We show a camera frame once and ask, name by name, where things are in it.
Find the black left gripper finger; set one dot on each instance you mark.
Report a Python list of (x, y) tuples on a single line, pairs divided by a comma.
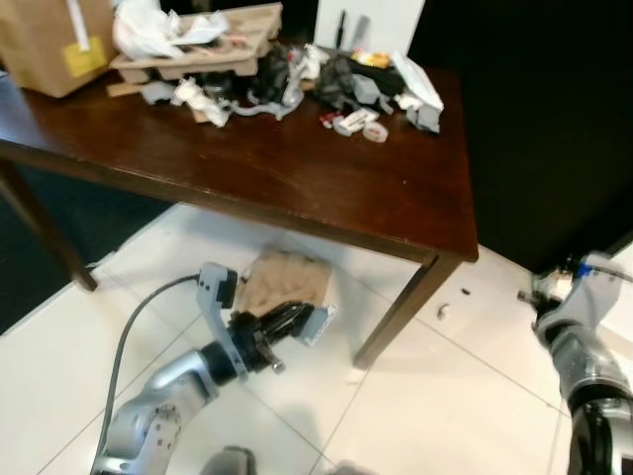
[(293, 335), (287, 317)]

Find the grey trash piece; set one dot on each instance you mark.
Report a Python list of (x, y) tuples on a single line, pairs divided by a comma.
[(318, 325)]

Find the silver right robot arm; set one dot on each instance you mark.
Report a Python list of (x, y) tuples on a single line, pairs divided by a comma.
[(584, 361)]

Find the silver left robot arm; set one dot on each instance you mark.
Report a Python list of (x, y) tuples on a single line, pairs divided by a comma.
[(158, 406)]

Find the brown ridged cardboard piece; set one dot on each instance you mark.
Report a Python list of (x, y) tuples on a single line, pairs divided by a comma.
[(287, 279)]

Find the grey robot left leg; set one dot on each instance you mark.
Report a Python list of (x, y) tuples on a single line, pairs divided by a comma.
[(229, 462)]

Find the dark wooden table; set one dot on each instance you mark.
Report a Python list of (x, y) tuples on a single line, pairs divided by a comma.
[(297, 168)]

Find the small white tape roll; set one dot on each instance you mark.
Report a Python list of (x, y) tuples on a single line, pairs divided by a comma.
[(376, 133)]

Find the small white red box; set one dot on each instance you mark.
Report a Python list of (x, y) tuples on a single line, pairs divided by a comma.
[(354, 122)]

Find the white crumpled paper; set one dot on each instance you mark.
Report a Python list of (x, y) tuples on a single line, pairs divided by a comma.
[(203, 101)]

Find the small black plastic bag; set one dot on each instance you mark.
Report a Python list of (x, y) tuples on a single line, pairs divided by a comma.
[(272, 84)]

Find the white folded paper packaging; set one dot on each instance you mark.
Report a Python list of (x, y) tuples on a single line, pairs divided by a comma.
[(420, 89)]

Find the large black plastic bag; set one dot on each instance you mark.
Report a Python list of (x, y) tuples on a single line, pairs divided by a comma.
[(346, 84)]

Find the brown pulp cardboard tray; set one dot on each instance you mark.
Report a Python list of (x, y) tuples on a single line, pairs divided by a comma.
[(213, 61)]

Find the yellow snack wrapper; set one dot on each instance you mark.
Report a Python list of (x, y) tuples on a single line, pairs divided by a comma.
[(371, 58)]

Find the white upright board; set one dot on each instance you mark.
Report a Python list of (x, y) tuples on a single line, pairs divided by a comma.
[(386, 25)]

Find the white crumpled plastic bag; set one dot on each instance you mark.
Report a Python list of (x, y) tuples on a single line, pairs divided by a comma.
[(148, 35)]

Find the brown box with yellow sticker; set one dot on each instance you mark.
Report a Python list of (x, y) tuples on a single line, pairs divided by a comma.
[(40, 49)]

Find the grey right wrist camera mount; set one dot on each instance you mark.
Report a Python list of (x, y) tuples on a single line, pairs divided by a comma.
[(598, 287)]

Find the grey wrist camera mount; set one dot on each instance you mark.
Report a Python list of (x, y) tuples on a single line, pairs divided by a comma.
[(598, 287), (213, 292)]

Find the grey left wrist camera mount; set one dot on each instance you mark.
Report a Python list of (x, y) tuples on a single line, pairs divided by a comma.
[(213, 292)]

